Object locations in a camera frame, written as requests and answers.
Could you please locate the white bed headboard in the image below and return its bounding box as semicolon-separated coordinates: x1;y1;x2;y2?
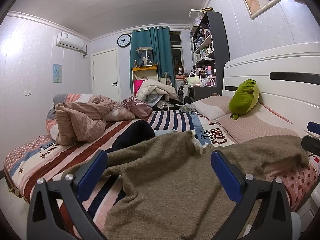
222;42;319;138

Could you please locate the wall power socket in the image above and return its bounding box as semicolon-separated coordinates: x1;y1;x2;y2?
24;90;31;96

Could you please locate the brown knit sweater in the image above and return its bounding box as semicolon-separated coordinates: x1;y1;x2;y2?
62;129;310;240

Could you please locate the pink pillow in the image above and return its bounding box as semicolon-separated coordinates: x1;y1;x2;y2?
193;95;304;144

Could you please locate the striped bed blanket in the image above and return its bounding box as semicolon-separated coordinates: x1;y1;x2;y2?
4;110;319;229

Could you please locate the light blue garment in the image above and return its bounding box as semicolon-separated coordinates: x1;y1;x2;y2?
154;128;178;137

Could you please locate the white handbag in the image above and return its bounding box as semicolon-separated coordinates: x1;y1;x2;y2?
187;72;201;86

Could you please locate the pink satin bag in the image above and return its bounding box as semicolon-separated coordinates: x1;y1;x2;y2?
121;96;152;119

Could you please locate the black garment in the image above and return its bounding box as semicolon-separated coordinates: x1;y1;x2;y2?
106;120;155;153

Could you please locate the glass display case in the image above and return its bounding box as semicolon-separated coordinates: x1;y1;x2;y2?
136;47;153;67

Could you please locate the teal curtain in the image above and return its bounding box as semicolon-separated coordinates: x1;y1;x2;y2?
129;25;176;93

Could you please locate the round wall clock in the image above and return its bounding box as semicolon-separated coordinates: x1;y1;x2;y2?
117;34;132;48

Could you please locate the black bookshelf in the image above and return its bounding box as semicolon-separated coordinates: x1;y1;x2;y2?
189;8;230;101

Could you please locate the blue wall poster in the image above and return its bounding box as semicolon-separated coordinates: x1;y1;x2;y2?
53;64;62;83

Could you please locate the green plush toy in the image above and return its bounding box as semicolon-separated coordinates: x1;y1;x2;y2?
228;79;259;120

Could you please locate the white air conditioner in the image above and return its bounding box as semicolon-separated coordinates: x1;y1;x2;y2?
56;31;87;57

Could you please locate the pink striped duvet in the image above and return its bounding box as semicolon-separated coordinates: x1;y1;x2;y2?
46;93;135;146

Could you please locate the yellow topped cabinet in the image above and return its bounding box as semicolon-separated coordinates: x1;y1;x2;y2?
131;66;158;96

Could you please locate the white door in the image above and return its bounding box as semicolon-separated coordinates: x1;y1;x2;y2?
91;49;121;101

